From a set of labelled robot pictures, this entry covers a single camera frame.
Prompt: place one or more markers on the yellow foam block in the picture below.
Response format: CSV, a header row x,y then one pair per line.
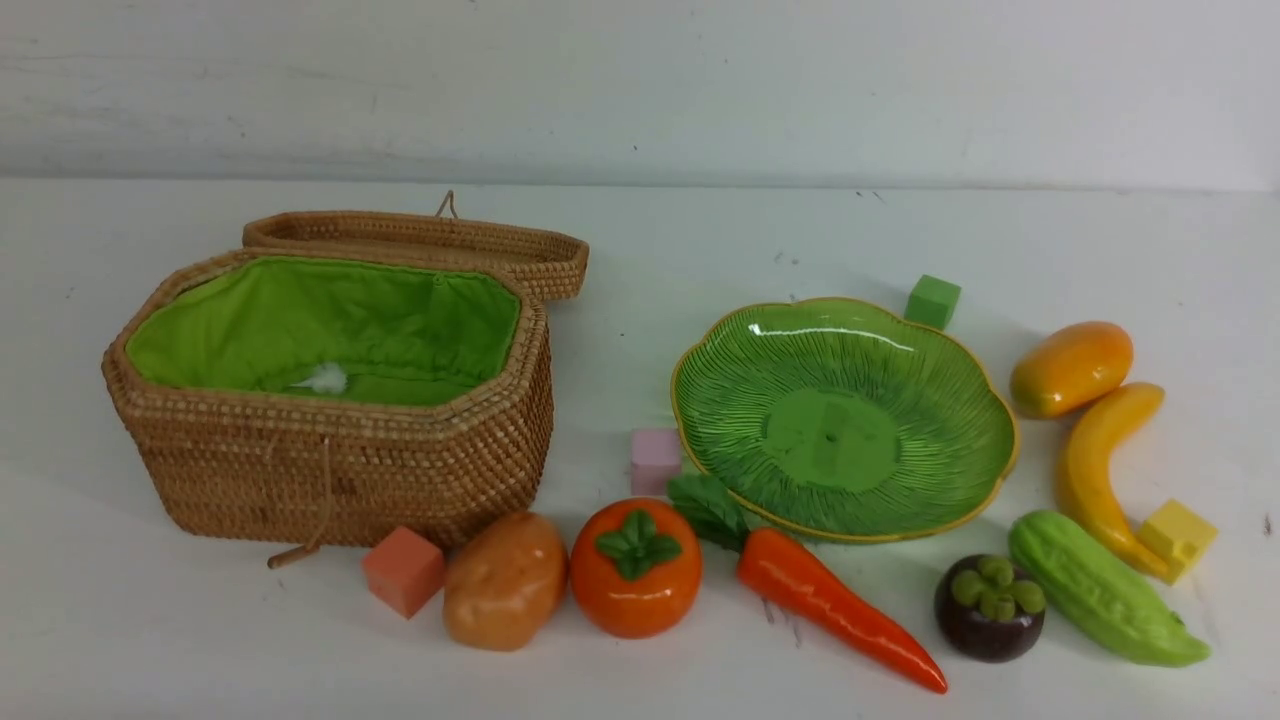
x,y
1178,536

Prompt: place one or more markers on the orange toy carrot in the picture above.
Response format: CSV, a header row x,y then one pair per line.
x,y
786,573

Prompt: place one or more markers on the woven wicker basket green lining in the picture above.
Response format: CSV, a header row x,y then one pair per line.
x,y
330,397

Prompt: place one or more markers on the purple toy mangosteen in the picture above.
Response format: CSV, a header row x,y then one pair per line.
x,y
988,609

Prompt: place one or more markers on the orange yellow toy mango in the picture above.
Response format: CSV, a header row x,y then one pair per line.
x,y
1070,369

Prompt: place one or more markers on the green toy bitter gourd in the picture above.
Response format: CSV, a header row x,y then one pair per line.
x,y
1105,599

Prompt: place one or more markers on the orange foam cube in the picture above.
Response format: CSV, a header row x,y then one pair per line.
x,y
404,571

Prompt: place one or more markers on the pink foam cube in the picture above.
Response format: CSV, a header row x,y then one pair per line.
x,y
656,456

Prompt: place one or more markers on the orange toy persimmon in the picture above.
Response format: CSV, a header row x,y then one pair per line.
x,y
636,568

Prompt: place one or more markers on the green foam cube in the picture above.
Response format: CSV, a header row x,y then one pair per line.
x,y
932,302

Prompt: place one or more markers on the green leaf-shaped glass plate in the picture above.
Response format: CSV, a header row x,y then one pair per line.
x,y
843,422

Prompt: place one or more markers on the brown toy potato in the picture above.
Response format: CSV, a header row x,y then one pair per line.
x,y
506,584

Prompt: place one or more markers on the yellow toy banana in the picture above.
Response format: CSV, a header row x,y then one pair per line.
x,y
1083,488

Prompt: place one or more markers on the woven wicker basket lid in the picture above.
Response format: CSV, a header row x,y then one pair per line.
x,y
550,265

